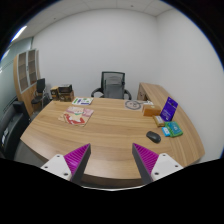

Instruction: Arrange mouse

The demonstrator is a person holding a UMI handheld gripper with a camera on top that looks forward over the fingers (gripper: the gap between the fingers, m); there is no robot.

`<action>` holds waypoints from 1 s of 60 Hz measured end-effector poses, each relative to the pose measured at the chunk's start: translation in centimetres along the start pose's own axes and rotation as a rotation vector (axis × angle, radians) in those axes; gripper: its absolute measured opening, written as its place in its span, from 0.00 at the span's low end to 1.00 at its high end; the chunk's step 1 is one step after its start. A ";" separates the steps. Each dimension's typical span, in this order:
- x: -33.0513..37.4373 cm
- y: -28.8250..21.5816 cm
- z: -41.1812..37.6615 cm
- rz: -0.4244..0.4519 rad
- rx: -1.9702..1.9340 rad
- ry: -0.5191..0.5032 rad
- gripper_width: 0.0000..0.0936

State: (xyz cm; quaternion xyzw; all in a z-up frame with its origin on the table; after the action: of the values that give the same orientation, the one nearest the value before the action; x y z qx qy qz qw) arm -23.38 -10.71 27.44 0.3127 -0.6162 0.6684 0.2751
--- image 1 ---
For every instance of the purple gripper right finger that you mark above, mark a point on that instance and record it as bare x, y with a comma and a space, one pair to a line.
153, 166

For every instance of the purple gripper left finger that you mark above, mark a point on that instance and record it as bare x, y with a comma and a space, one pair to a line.
70, 166

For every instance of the black computer mouse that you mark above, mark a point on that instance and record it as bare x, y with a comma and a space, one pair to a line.
154, 137

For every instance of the pink cartoon mouse pad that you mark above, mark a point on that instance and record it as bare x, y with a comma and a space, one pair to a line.
77, 116

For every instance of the small blue box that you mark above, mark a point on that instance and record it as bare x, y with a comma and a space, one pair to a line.
165, 132

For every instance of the green card box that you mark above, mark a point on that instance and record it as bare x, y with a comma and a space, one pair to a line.
174, 129

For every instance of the small yellow box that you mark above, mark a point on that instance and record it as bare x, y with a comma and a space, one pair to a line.
159, 121

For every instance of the orange cardboard box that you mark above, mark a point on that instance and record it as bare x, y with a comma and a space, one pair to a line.
151, 110

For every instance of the purple standing card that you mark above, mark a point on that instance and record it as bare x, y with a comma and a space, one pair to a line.
169, 110

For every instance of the white sticker sheet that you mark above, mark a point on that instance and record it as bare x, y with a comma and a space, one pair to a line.
82, 101

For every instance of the brown cardboard box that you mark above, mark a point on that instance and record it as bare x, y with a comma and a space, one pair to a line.
66, 97

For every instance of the wooden side desk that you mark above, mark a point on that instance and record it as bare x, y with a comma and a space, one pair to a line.
155, 93

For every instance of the black sofa chair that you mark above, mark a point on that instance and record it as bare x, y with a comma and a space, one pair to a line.
12, 125

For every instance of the small dark brown box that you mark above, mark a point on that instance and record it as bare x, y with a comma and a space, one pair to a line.
54, 93

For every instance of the black box on top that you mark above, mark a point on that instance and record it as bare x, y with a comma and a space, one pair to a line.
65, 88

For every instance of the black side chair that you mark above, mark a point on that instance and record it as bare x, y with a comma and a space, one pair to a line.
40, 94

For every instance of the black mesh office chair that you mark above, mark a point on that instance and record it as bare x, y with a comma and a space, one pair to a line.
112, 85

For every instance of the wooden bookshelf cabinet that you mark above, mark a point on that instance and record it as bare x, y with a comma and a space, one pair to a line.
26, 73

